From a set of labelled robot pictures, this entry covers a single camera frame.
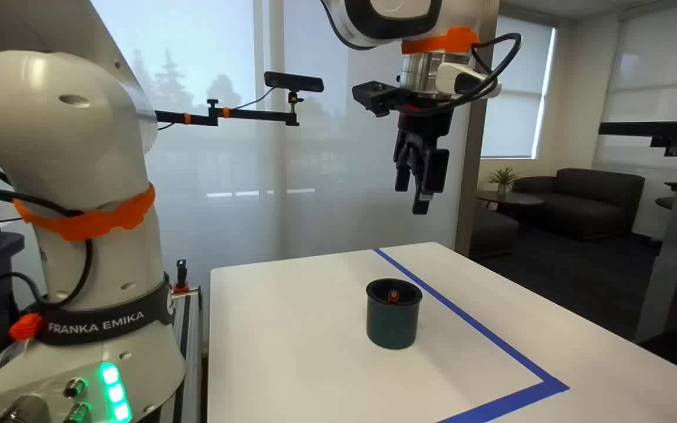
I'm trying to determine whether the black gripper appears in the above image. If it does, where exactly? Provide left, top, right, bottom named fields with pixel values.
left=390, top=104, right=455, bottom=216

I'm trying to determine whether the dark green mug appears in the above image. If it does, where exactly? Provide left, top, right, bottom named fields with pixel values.
left=363, top=278, right=426, bottom=353

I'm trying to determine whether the small potted plant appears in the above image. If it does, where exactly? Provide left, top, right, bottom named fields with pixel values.
left=487, top=164, right=517, bottom=200

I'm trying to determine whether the round dark coffee table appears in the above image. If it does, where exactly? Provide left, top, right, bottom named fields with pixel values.
left=495, top=191, right=547, bottom=223

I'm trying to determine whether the small white window blind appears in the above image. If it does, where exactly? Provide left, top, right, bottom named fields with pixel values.
left=478, top=15, right=557, bottom=162

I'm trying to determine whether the dark sofa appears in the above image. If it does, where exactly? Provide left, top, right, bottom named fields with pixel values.
left=513, top=168, right=647, bottom=243

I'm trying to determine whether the black table clamp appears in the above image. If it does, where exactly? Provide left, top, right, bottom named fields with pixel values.
left=171, top=257, right=193, bottom=298

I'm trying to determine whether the large white window blind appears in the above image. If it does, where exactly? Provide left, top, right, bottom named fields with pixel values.
left=591, top=0, right=677, bottom=239

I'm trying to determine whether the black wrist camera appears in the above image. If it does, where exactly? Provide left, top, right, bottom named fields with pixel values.
left=349, top=81, right=403, bottom=121

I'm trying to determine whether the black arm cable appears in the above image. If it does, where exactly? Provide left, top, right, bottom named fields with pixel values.
left=467, top=30, right=524, bottom=106

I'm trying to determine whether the black external camera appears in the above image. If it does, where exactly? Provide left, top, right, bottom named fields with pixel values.
left=263, top=69, right=327, bottom=97

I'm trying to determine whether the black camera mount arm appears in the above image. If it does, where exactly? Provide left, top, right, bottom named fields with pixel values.
left=155, top=92, right=303, bottom=129

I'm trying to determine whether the black base cable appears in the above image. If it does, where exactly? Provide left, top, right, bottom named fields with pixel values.
left=0, top=137, right=96, bottom=311

